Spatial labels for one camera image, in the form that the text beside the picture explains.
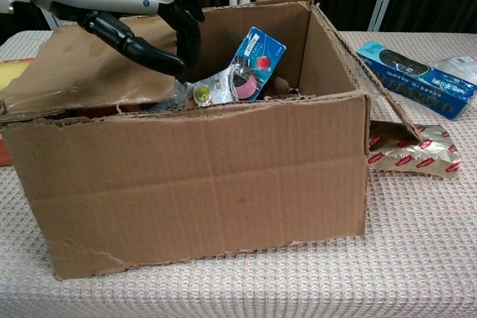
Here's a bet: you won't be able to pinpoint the cardboard box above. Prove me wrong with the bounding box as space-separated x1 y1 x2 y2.
0 0 424 281

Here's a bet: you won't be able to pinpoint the orange snack box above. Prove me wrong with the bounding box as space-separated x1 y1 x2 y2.
0 57 37 168

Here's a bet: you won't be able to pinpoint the yellow sponge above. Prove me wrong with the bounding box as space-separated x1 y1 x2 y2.
0 60 33 92

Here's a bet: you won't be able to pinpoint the white snack packet green circle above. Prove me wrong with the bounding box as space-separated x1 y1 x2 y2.
185 70 240 109

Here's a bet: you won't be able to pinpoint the blue strawberry cookie box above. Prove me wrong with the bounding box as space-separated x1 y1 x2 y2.
229 26 287 102

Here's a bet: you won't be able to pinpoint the brown round snack piece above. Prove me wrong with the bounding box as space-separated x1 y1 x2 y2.
274 76 301 98

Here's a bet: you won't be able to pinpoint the blue chocolate cookie box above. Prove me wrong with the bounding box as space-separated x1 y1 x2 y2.
356 41 477 121

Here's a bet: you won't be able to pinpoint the gold foil packet red labels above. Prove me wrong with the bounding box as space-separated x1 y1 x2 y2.
368 120 462 179

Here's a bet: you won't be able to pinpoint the white plastic packet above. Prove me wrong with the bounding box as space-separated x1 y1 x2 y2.
432 55 477 86

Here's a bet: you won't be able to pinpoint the pink white woven tablecloth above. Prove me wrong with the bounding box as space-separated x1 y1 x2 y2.
0 30 477 318

